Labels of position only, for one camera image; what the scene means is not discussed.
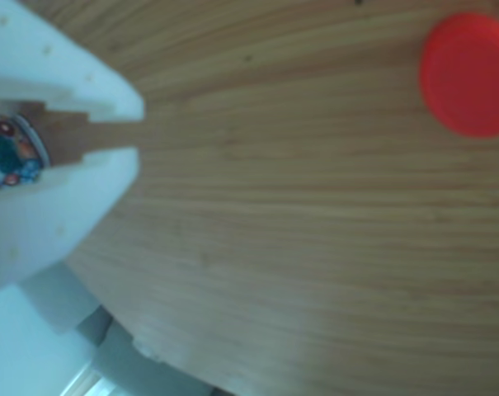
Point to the patterned ceramic cup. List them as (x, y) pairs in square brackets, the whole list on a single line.
[(6, 152)]

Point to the grey rug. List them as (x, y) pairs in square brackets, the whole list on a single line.
[(142, 375)]

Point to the red bottle cap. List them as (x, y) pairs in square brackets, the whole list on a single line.
[(467, 74)]

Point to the white wavy ottoman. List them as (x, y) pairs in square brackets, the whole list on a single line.
[(22, 342)]

